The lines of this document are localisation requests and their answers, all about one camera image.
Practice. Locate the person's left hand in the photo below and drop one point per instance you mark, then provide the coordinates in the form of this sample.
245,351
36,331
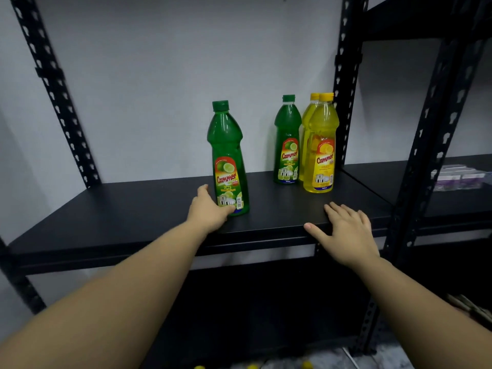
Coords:
207,215

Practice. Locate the person's right hand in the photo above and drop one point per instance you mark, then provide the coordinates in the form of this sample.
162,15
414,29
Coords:
351,238

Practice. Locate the black metal shelving rack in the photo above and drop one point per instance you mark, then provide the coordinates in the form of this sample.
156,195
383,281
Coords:
376,176
134,211

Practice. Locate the green dish soap bottle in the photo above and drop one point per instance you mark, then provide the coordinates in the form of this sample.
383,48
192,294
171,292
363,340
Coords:
287,122
225,142

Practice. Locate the yellow dish soap bottle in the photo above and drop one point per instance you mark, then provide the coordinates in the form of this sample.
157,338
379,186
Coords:
324,126
306,122

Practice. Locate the group of bottles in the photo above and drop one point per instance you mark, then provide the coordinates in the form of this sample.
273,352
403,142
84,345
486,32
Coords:
307,365

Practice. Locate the person's right forearm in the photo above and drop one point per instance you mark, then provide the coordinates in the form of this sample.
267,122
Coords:
415,322

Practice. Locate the person's left forearm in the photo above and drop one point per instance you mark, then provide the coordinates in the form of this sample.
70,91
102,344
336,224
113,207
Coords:
115,303

